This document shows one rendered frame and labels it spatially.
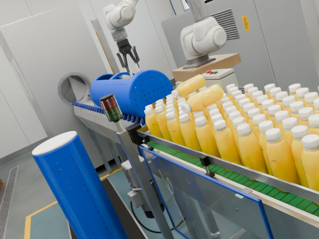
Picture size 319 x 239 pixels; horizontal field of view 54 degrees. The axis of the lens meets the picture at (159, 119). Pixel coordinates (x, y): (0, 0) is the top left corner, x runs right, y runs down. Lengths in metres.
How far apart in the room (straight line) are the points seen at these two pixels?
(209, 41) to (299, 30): 1.54
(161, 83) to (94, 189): 0.74
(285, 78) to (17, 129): 5.24
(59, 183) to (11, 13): 5.30
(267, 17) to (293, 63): 0.53
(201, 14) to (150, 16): 5.28
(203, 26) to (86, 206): 1.29
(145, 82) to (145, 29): 5.46
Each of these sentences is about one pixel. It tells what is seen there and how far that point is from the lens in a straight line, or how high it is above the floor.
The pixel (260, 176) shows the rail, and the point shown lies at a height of 0.97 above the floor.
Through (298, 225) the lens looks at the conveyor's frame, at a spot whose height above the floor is 0.87.
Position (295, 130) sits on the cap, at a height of 1.08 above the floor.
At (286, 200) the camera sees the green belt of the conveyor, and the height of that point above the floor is 0.90.
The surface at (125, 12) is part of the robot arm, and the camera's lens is 1.80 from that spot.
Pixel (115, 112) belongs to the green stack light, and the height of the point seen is 1.19.
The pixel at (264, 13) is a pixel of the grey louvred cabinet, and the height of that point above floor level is 1.18.
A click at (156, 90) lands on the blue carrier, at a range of 1.83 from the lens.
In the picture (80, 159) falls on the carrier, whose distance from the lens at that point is 1.91.
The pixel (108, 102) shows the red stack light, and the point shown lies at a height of 1.24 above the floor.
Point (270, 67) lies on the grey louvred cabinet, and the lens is 3.18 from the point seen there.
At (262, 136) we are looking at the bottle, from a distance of 0.96.
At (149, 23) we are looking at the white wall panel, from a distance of 7.27.
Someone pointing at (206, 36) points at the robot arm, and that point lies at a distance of 2.02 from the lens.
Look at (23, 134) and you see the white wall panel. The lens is 6.94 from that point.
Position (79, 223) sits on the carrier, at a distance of 2.04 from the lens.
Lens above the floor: 1.45
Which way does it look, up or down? 16 degrees down
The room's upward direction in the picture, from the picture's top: 22 degrees counter-clockwise
